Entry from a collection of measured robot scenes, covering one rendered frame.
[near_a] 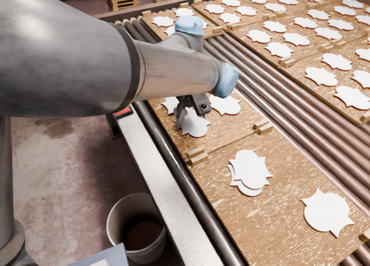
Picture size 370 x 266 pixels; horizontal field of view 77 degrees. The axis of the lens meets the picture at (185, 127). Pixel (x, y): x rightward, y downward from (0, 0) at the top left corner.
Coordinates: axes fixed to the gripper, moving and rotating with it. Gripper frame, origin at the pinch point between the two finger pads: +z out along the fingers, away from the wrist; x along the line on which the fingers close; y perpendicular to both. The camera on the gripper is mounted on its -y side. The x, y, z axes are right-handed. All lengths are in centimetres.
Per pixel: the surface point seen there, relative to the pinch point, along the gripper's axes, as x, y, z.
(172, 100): 1.6, 14.4, -0.4
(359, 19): -131, 30, 0
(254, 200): -1.8, -32.9, 2.7
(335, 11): -128, 45, -1
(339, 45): -92, 12, -1
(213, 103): -11.9, 5.4, 0.1
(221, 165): 0.2, -19.1, 2.1
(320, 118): -47, -17, 5
